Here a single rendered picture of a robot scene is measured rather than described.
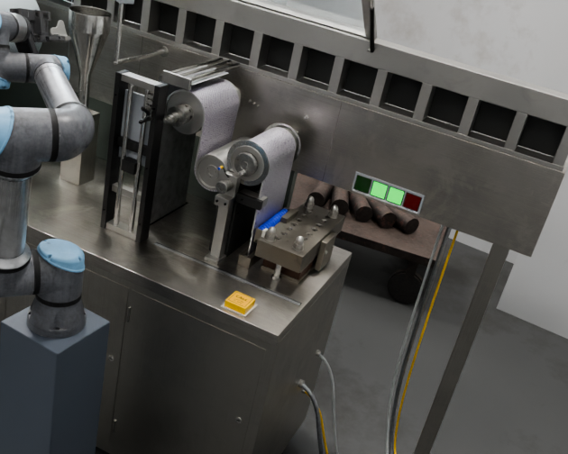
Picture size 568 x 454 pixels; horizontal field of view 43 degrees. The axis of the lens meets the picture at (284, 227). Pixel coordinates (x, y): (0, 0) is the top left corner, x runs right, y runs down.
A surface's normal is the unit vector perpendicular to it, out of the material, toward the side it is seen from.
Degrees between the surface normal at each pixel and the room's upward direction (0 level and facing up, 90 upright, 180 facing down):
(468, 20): 90
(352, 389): 0
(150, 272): 0
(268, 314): 0
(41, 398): 90
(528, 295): 90
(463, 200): 90
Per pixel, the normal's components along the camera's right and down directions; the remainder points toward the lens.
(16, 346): -0.47, 0.31
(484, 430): 0.20, -0.87
